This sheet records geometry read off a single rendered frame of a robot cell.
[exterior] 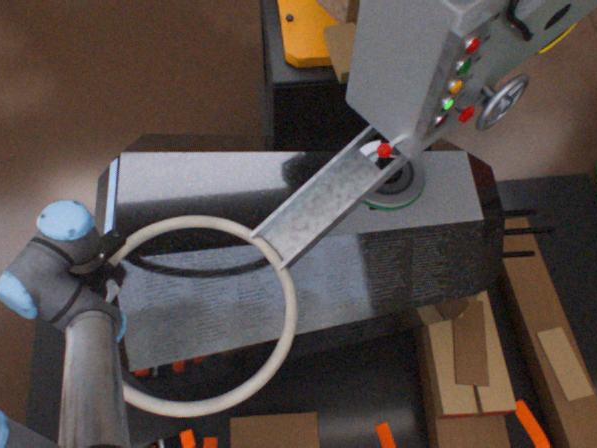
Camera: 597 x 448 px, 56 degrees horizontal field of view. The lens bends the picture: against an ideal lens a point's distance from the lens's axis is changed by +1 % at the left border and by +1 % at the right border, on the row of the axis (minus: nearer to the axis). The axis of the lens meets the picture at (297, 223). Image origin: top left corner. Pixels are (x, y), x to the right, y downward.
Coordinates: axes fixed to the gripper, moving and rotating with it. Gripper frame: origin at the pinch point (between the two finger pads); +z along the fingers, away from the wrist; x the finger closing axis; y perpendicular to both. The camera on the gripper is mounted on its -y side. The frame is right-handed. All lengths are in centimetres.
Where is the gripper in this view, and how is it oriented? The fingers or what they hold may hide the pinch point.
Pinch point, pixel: (107, 284)
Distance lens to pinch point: 146.5
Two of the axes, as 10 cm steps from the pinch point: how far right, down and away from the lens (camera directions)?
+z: -1.0, 4.9, 8.6
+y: -3.1, 8.1, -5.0
